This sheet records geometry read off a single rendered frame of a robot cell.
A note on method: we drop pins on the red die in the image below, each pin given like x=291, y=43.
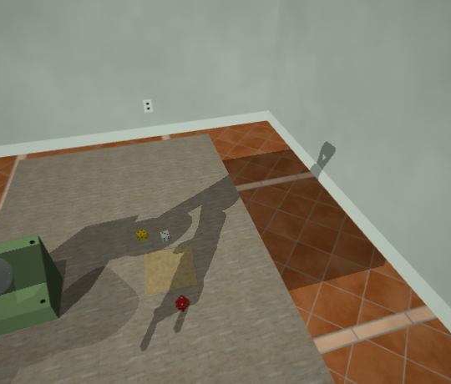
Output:
x=182, y=303

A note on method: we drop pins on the white die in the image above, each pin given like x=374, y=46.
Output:
x=165, y=236

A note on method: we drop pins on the yellow die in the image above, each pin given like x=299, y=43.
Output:
x=141, y=235

